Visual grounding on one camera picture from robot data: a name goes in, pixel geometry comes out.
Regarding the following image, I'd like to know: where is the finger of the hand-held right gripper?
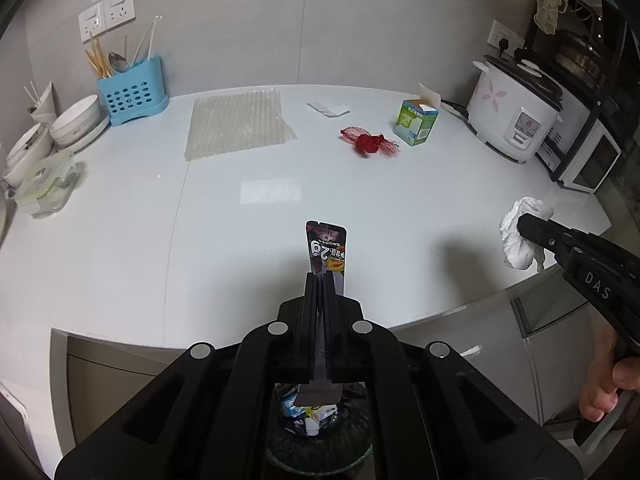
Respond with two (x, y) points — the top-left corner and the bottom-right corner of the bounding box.
(516, 212), (569, 259)

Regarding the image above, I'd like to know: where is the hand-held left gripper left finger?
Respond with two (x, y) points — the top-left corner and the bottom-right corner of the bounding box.
(54, 270), (325, 480)

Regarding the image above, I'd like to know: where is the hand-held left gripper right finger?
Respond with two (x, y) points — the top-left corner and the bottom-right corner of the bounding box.
(324, 271), (583, 480)

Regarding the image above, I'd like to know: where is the white tissue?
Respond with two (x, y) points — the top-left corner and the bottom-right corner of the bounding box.
(499, 196), (555, 273)

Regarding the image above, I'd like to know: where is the purple snack stick wrapper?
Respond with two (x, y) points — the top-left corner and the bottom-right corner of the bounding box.
(294, 220), (348, 407)

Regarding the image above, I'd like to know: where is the dark mesh trash basket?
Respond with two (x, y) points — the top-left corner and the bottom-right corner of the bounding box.
(265, 382), (373, 471)

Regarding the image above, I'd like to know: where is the green cardboard box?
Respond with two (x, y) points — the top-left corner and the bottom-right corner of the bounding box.
(393, 82), (442, 147)

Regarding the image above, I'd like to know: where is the red mesh net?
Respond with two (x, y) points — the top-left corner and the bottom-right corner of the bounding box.
(340, 126), (402, 158)

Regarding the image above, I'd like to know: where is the clear bubble wrap sheet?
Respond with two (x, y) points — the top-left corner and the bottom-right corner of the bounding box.
(185, 87), (298, 162)

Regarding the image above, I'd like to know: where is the person's right hand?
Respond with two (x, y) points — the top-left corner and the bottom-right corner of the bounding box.
(579, 329), (640, 423)

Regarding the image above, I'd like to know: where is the white microwave oven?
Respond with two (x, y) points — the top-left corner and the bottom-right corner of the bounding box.
(537, 120), (622, 195)

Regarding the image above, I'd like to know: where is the white flowered rice cooker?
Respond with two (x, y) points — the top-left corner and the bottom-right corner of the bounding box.
(467, 55), (563, 163)

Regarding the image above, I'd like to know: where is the black kitchen rack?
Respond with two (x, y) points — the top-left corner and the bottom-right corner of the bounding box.
(520, 0), (640, 188)

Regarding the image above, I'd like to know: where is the white paper piece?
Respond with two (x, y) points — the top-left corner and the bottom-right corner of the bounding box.
(306, 100), (351, 118)

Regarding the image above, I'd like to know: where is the beige base cabinet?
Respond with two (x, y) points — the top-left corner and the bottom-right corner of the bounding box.
(50, 280), (618, 466)

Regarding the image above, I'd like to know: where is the hanging beige cloth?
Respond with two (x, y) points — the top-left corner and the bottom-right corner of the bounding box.
(536, 0), (571, 36)

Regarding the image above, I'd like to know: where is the blue utensil holder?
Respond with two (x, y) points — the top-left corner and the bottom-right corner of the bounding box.
(96, 54), (170, 127)

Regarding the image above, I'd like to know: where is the stack of white bowls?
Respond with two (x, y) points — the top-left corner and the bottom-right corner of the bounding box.
(49, 95), (111, 153)

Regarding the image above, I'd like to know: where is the white chopstick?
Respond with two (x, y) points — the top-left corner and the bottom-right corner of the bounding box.
(132, 19), (158, 63)
(146, 15), (164, 60)

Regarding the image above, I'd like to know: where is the patterned white bowl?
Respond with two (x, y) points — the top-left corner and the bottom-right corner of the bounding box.
(2, 122), (55, 187)

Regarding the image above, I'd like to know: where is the bundle of wooden chopsticks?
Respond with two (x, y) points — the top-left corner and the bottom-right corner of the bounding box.
(84, 34), (113, 80)

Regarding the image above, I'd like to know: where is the white cup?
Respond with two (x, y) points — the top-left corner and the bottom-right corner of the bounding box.
(30, 82), (57, 123)

